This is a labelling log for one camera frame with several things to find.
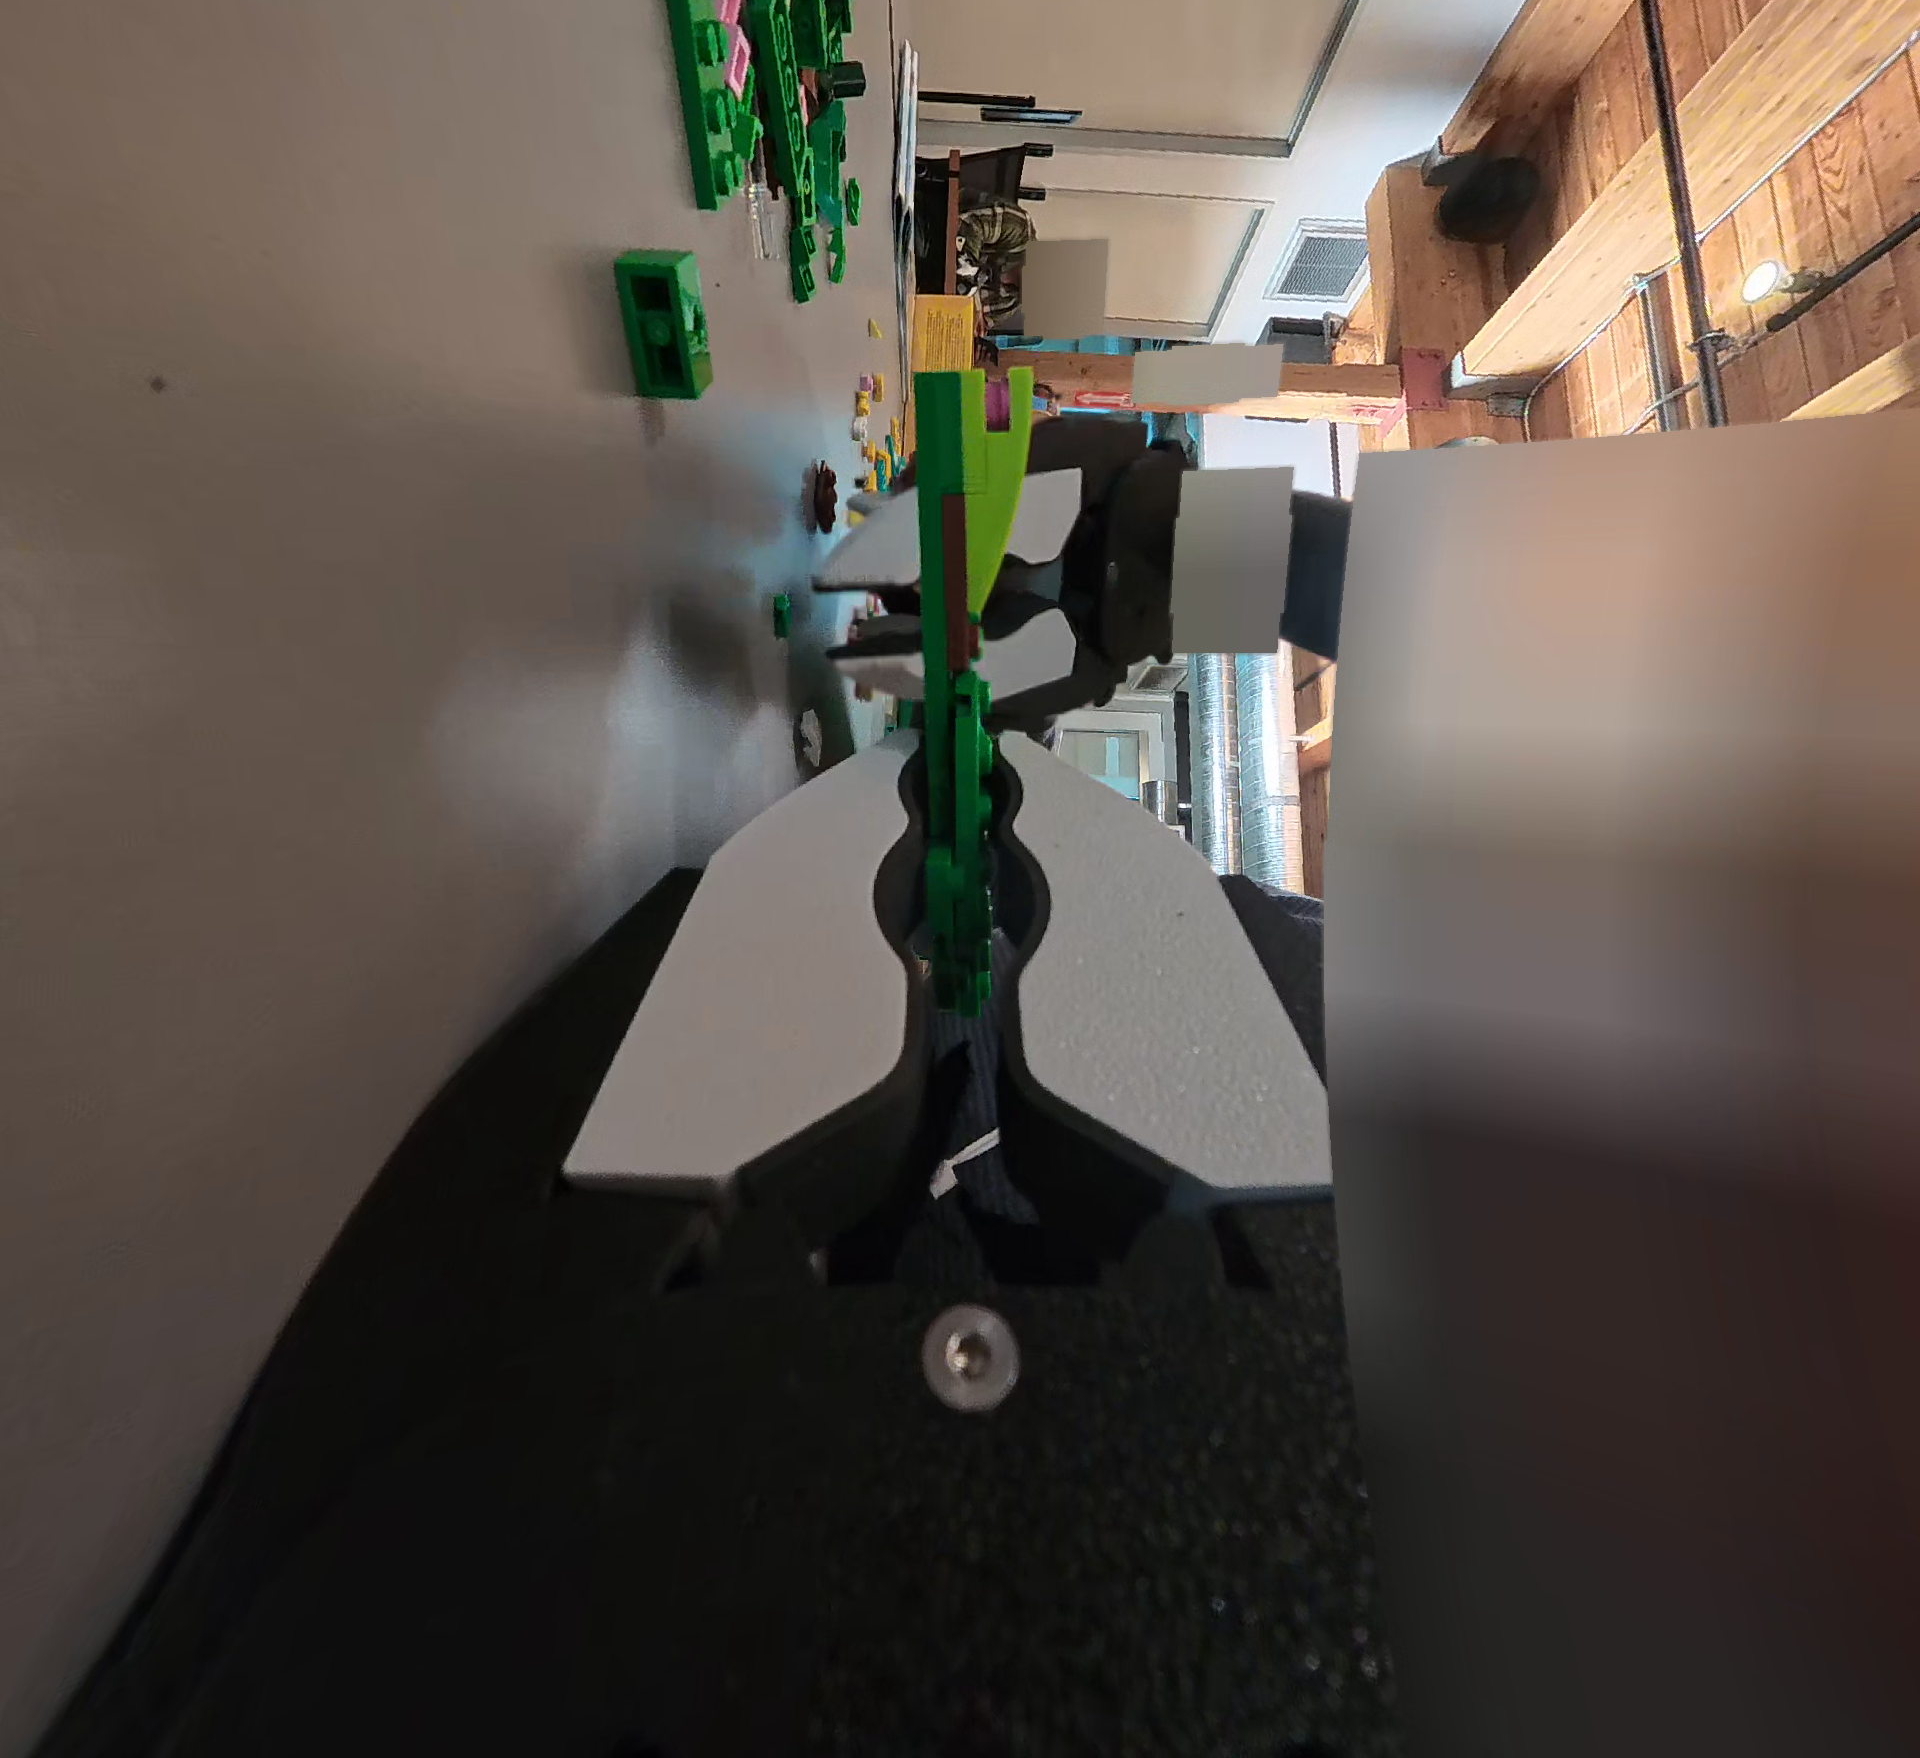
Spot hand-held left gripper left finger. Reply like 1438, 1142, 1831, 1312
559, 735, 938, 1250

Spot green holed lego brick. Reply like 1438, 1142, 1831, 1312
614, 251, 720, 404

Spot white vent grille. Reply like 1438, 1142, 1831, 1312
1268, 221, 1369, 310

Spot small colourful lego pieces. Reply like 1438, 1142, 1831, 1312
847, 374, 914, 506

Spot yellow lego box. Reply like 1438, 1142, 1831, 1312
911, 289, 986, 380

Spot grey metal ceiling pipe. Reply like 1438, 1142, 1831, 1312
1611, 0, 1742, 425

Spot cluster of green lego parts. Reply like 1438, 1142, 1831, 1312
656, 0, 877, 305

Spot green lego plate assembly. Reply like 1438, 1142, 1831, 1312
911, 368, 1036, 997

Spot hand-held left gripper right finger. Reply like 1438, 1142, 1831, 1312
977, 735, 1338, 1250

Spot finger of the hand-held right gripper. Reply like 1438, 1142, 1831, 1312
841, 605, 1088, 735

